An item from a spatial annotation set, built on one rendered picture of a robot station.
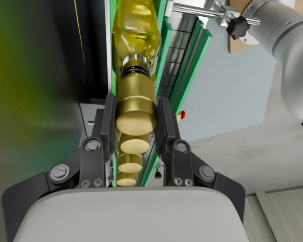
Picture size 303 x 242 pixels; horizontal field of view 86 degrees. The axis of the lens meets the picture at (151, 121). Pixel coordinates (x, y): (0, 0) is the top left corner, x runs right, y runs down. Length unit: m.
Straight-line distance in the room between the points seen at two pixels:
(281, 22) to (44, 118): 0.66
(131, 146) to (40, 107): 0.14
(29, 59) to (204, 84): 0.81
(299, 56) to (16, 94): 0.62
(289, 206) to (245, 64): 6.97
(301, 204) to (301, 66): 7.27
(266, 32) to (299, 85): 0.22
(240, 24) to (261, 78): 0.78
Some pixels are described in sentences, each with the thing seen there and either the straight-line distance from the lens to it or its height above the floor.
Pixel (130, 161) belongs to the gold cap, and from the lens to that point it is 0.22.
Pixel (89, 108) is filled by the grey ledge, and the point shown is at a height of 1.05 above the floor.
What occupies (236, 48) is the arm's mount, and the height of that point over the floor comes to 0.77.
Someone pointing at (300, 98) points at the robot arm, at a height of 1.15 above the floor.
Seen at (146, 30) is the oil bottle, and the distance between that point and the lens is 0.20.
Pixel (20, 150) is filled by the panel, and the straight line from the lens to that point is 0.23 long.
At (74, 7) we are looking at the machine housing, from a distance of 0.54.
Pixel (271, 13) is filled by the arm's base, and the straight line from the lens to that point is 0.73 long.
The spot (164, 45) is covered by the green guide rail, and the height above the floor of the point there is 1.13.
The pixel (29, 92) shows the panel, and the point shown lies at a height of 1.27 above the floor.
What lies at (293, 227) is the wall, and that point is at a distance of 7.57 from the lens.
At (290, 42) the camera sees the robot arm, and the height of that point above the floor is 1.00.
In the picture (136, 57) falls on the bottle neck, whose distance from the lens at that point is 0.18.
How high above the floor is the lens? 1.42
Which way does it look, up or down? 39 degrees down
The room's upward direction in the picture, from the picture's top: 175 degrees clockwise
